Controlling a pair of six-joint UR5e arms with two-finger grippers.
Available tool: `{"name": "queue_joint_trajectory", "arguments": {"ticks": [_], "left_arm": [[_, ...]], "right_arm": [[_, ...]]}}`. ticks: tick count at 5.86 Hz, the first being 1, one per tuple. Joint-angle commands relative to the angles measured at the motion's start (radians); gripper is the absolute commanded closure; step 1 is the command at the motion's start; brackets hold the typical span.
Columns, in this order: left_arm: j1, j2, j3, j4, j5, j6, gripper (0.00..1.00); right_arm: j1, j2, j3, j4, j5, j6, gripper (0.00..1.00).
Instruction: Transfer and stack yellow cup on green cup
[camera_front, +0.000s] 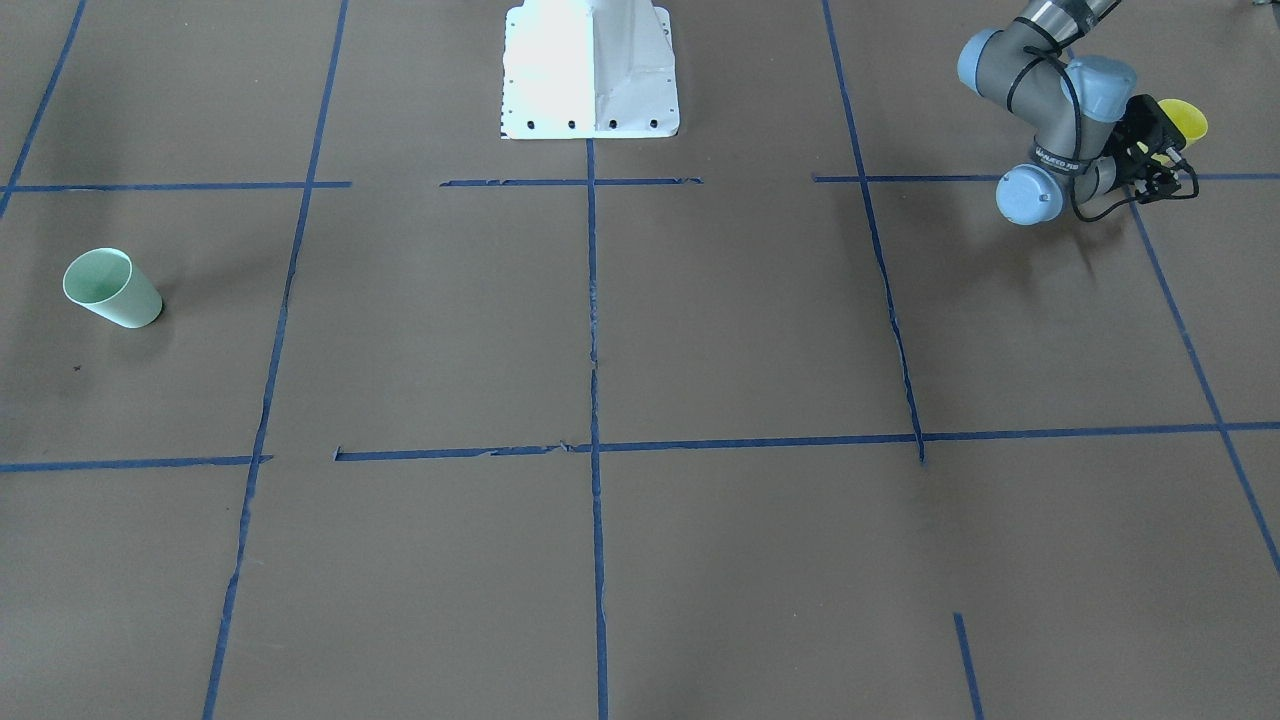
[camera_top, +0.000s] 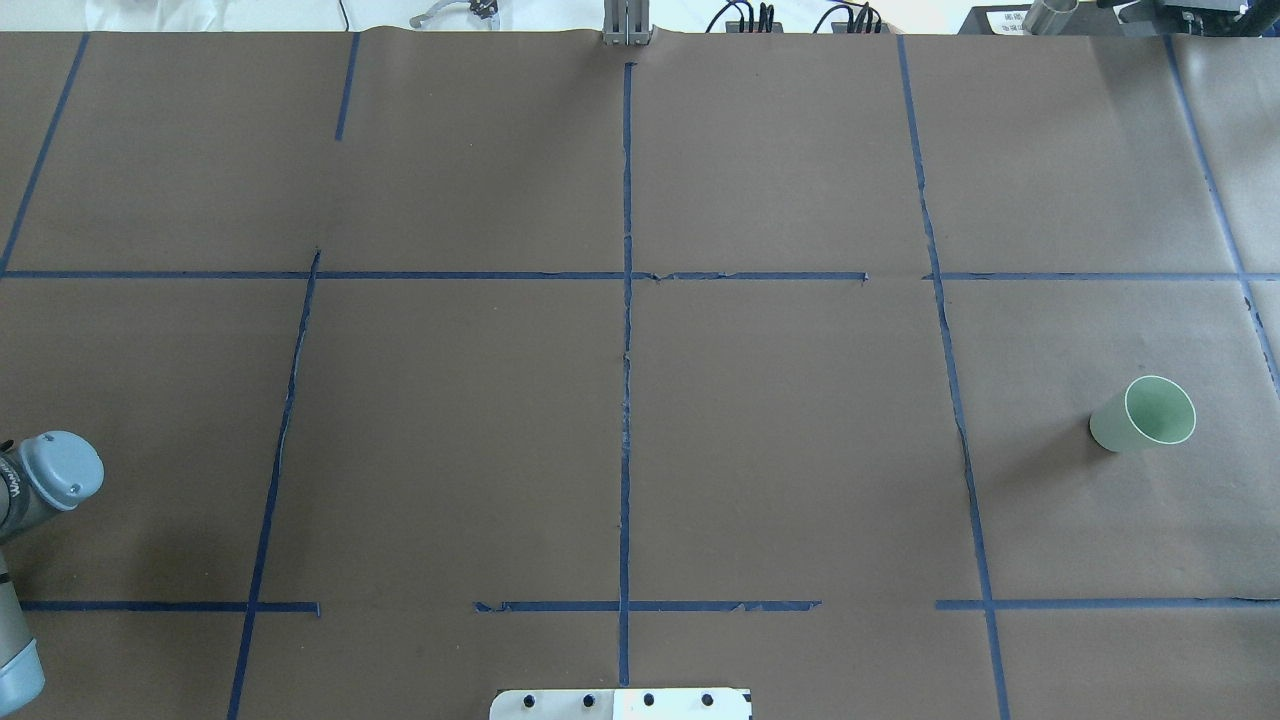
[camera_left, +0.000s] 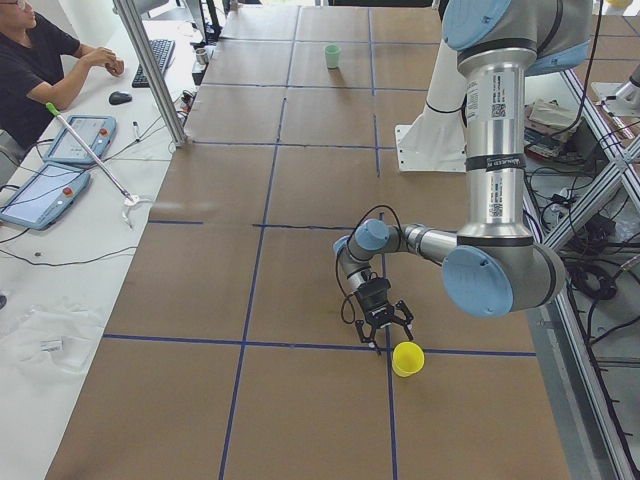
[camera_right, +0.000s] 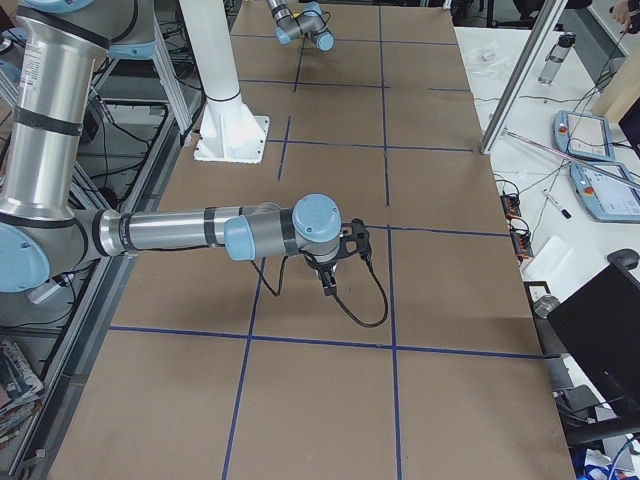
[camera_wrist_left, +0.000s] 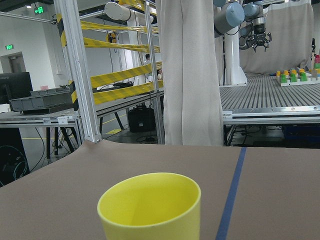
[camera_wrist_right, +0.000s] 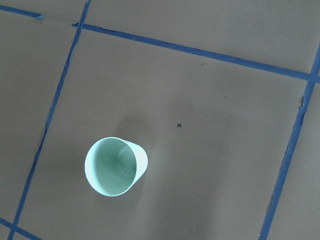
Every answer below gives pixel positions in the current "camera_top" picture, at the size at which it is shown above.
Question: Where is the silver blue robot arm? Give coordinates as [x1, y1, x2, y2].
[1, 430, 105, 717]

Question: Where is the green cup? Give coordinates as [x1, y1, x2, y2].
[1088, 375, 1198, 454]

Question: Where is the silver metal cup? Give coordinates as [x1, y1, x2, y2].
[1021, 0, 1080, 37]

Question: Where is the aluminium frame post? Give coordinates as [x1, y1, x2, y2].
[602, 0, 653, 47]

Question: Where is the white pedestal column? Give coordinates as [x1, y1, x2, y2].
[488, 687, 754, 719]

